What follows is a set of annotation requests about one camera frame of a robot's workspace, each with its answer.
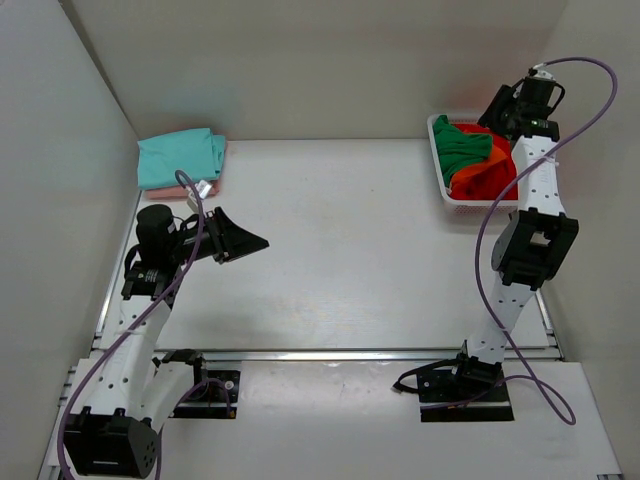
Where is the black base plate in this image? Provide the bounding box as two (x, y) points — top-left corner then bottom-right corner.
(173, 370), (241, 420)
(417, 369), (514, 423)

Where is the green t shirt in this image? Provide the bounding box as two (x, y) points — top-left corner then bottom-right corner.
(432, 115), (493, 186)

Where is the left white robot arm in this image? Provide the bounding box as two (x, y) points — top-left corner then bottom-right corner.
(58, 204), (269, 479)

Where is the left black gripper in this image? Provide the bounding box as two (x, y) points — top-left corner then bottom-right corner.
(172, 199), (271, 258)

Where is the folded pink t shirt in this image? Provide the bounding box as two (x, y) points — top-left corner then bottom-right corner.
(143, 180), (219, 201)

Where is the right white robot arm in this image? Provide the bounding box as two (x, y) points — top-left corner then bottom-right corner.
(393, 67), (579, 402)

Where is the white plastic basket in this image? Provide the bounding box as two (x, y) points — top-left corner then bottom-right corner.
(427, 111), (492, 215)

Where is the orange t shirt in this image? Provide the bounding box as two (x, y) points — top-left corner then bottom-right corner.
(449, 147), (507, 189)

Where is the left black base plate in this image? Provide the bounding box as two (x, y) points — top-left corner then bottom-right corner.
(173, 370), (241, 420)

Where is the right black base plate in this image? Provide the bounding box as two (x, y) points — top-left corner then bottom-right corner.
(417, 369), (514, 423)

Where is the aluminium table rail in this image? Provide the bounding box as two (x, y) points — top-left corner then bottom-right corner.
(91, 333), (564, 363)

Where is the red t shirt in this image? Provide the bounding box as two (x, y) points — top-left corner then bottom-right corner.
(449, 123), (516, 201)

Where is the folded teal t shirt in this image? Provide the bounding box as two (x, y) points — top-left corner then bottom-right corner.
(137, 128), (227, 190)

